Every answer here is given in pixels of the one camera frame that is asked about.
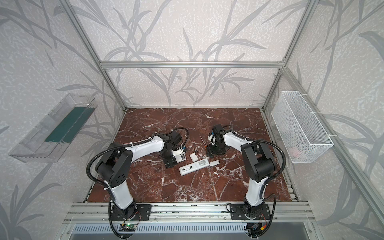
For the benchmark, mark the white wire mesh basket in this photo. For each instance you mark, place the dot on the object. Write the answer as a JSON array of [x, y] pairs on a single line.
[[299, 127]]

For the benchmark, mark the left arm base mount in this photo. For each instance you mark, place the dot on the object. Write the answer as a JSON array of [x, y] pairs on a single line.
[[138, 212]]

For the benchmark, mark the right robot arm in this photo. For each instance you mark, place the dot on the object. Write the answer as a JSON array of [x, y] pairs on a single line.
[[263, 162]]

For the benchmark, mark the right connector wiring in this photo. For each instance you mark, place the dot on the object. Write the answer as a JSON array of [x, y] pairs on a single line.
[[258, 228]]

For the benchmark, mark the long white remote control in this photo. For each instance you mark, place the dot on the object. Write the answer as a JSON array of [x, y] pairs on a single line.
[[194, 167]]

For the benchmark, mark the pink object in basket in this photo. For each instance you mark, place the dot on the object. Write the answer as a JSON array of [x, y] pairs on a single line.
[[295, 152]]

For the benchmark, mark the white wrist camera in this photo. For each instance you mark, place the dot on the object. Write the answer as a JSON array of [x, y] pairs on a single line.
[[212, 137], [178, 154]]

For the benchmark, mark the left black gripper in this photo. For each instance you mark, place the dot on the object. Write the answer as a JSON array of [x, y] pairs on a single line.
[[169, 161]]

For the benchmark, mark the short remote white cover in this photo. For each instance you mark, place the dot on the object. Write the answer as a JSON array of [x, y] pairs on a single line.
[[194, 157]]

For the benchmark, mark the white battery cover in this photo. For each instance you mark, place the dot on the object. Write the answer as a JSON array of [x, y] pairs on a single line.
[[214, 163]]

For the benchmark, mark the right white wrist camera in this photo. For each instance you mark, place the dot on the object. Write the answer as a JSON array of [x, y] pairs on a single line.
[[212, 137]]

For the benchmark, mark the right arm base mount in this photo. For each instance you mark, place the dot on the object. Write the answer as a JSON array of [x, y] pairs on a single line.
[[240, 211]]

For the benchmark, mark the left circuit board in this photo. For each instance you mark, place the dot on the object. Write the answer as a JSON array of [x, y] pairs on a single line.
[[128, 227]]

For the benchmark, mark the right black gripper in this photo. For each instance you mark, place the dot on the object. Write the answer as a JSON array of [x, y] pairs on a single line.
[[216, 150]]

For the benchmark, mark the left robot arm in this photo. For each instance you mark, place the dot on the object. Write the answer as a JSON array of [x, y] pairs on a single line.
[[110, 168]]

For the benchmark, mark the clear plastic wall bin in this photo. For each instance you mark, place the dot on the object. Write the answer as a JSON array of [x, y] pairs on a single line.
[[48, 141]]

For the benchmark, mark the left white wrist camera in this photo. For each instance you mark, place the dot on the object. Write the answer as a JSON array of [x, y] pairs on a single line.
[[178, 154]]

